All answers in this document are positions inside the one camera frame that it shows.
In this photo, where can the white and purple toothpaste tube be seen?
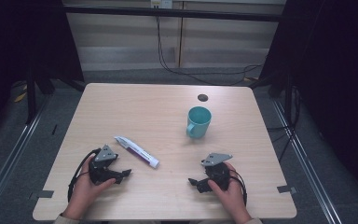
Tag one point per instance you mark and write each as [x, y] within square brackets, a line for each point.
[136, 151]

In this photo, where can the dark curtain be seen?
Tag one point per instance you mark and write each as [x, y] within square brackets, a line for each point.
[332, 77]
[12, 37]

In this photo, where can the metal floor rail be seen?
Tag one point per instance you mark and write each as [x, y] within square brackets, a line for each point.
[9, 161]
[310, 174]

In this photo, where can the teal cup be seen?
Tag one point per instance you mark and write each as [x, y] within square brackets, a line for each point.
[198, 123]

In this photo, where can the grey tape strip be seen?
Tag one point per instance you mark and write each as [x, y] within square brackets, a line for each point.
[286, 189]
[43, 194]

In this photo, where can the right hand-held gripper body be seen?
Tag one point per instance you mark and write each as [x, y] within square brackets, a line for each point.
[219, 175]

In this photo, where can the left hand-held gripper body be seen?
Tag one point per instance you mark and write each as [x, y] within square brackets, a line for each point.
[101, 169]

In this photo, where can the dark round table grommet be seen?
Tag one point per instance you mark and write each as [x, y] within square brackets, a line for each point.
[202, 97]

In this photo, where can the person's right hand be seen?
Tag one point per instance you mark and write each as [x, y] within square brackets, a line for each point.
[234, 196]

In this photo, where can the black metal stand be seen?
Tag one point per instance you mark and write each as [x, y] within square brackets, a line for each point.
[31, 99]
[288, 93]

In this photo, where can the person's left hand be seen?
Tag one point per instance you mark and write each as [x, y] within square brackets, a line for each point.
[84, 193]

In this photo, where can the black horizontal bar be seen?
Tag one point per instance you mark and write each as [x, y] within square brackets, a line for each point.
[167, 13]

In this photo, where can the white wall socket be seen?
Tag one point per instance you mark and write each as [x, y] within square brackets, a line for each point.
[161, 3]

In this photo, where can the small black floor piece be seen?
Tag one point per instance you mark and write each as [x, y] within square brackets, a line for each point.
[54, 129]

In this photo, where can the yellow floor scrap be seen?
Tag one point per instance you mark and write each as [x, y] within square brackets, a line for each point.
[20, 97]

